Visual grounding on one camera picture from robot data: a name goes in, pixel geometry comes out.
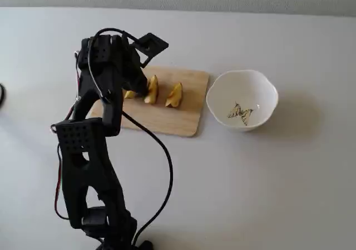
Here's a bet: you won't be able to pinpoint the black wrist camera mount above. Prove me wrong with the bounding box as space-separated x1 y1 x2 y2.
129 32 170 68

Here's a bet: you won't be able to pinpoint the black camera cable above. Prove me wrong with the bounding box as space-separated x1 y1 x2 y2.
87 27 175 250

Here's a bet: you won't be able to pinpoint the white ceramic bowl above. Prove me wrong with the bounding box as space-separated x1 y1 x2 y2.
205 69 279 132

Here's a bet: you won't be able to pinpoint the red white servo wires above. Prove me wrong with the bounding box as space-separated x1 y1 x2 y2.
51 49 84 222

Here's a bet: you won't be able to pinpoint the black cable loop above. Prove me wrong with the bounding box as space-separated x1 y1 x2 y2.
0 83 7 109

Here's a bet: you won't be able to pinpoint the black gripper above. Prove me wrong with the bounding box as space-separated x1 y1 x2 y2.
110 35 150 97

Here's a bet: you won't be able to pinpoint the wooden cutting board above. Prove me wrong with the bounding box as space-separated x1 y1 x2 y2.
87 65 210 138

